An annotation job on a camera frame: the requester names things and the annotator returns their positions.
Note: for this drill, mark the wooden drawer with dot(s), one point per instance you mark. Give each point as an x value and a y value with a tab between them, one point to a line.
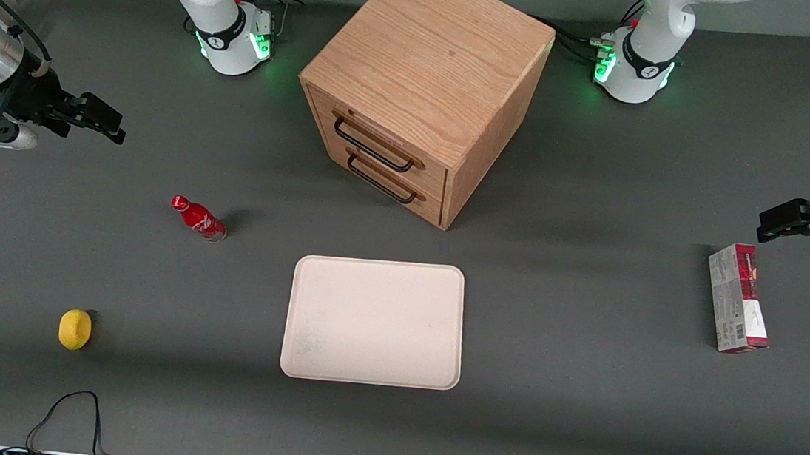
433	177
432	211

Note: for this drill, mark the yellow lemon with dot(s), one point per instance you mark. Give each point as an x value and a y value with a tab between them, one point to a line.
74	329

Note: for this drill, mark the beige rectangular tray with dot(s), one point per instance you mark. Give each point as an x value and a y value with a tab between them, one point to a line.
374	321

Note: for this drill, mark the grey red carton box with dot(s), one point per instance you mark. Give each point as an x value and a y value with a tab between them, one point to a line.
736	304

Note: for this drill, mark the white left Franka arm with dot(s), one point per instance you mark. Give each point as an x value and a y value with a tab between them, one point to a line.
652	58

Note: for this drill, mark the wooden drawer cabinet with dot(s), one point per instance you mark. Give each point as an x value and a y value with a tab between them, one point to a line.
429	51

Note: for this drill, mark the red soda bottle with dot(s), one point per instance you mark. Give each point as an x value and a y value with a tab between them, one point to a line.
199	220

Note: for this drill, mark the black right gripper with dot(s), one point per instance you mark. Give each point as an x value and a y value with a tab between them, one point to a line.
37	101

